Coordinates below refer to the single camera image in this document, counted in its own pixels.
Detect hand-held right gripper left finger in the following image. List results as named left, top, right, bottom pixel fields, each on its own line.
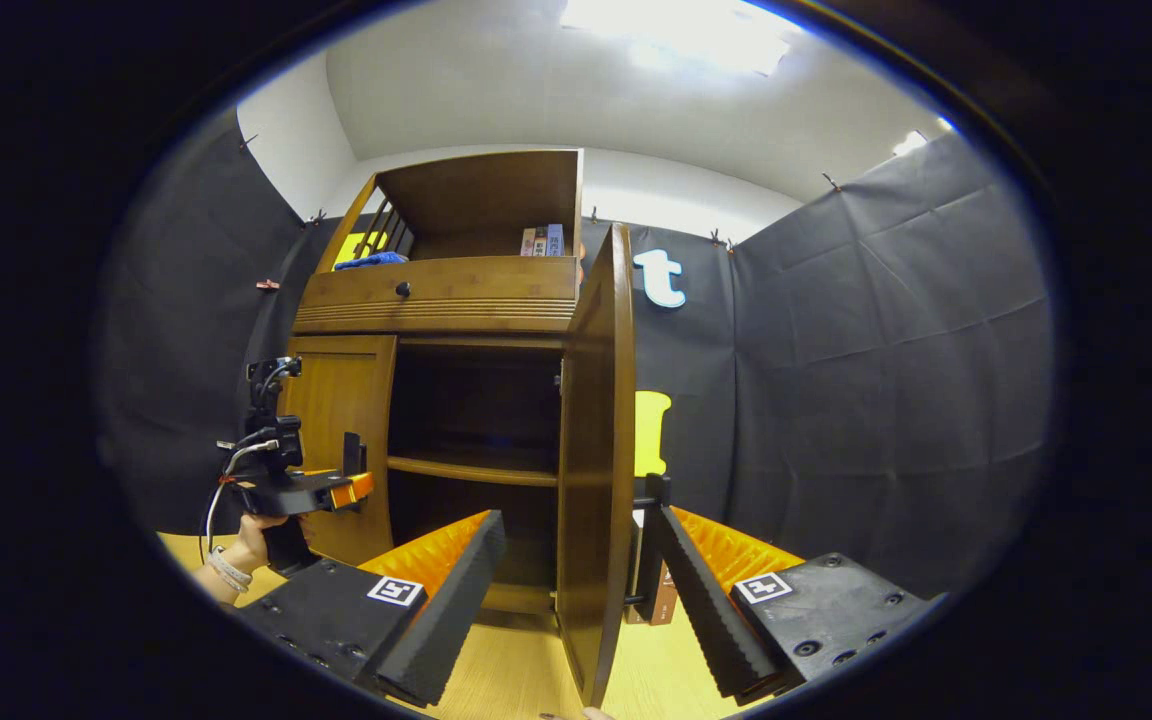
left=236, top=510, right=507, bottom=709

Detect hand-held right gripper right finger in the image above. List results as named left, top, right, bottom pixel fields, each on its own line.
left=651, top=505, right=937, bottom=706

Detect wooden shoe cabinet door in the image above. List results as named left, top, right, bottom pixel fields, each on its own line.
left=556, top=222, right=637, bottom=706
left=281, top=335, right=399, bottom=566

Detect wooden double-door shoe cabinet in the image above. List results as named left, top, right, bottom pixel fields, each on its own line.
left=281, top=150, right=637, bottom=706

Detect wooden inner cabinet shelf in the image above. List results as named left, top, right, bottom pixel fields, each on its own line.
left=388, top=452, right=559, bottom=488

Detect wooden cabinet drawer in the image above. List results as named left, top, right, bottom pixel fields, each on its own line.
left=293, top=256, right=580, bottom=334

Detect black backdrop cloth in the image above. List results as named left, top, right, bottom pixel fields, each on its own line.
left=101, top=108, right=1055, bottom=601

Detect small ceiling light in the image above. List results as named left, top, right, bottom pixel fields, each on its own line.
left=891, top=118, right=952, bottom=156

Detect large ceiling light panel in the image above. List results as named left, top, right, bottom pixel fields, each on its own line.
left=561, top=0, right=802, bottom=76

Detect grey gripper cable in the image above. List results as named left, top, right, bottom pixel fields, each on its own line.
left=204, top=440, right=282, bottom=556

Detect white bracelet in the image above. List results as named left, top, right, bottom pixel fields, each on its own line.
left=206, top=546, right=255, bottom=593

